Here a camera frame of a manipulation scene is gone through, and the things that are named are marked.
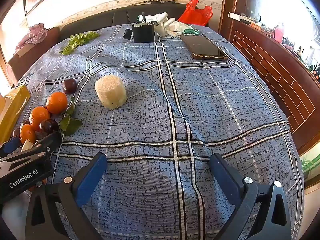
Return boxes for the black smartphone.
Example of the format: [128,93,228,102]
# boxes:
[179,34,229,61]

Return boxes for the blue plaid tablecloth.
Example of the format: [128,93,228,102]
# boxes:
[15,24,305,240]

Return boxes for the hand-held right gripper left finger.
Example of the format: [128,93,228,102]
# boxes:
[25,152,108,240]

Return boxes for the green plant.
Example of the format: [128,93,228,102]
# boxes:
[301,155,320,178]

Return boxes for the wooden cabinet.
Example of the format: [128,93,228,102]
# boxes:
[219,0,320,155]

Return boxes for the orange with leafy stem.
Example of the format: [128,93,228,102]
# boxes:
[46,91,68,115]

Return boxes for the yellow cardboard box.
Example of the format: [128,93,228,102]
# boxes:
[0,85,31,144]

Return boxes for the green citrus leaves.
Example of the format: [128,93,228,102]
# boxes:
[59,97,83,137]

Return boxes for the red bottle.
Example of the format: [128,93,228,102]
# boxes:
[274,24,285,43]

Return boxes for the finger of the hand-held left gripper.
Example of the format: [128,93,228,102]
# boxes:
[30,131,62,158]
[0,136,22,158]

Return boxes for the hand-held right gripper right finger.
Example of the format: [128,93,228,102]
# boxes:
[209,153,292,240]

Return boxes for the red plastic bag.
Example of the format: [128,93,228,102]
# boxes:
[177,0,213,27]

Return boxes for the black square container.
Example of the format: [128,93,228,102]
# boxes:
[132,12,155,43]

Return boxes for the green printed white glove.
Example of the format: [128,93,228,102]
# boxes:
[165,21,200,38]

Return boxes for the brown armchair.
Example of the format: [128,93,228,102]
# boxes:
[7,26,60,80]

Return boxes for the crumpled floral cloth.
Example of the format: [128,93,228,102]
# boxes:
[15,23,47,53]

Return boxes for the green lettuce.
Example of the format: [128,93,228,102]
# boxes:
[59,31,100,55]

